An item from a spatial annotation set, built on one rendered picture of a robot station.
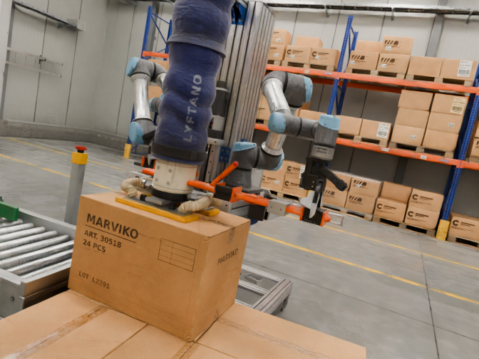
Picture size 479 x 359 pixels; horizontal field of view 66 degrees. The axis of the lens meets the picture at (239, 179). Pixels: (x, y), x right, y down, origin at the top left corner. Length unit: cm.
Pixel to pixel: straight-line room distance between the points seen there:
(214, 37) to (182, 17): 13
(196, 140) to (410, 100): 726
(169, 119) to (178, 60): 22
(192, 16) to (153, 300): 106
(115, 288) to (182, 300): 30
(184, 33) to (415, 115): 726
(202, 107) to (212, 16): 34
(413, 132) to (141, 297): 742
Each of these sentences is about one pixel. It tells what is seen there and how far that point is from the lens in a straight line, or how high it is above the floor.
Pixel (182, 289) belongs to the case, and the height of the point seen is 72.
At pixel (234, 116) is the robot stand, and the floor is 140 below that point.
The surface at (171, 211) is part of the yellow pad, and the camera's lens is 144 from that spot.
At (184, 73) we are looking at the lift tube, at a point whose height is 149.
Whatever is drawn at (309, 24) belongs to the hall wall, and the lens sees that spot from 1061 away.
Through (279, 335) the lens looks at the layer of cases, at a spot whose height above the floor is 54.
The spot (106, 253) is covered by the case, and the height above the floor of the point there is 75.
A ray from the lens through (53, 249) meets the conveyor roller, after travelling 216.
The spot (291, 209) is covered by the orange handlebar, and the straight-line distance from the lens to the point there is 135.
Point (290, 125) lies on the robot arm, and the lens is 136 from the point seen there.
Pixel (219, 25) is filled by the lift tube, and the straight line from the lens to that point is 151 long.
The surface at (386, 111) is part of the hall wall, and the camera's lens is 976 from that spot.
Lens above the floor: 131
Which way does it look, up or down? 7 degrees down
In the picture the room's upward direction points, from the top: 11 degrees clockwise
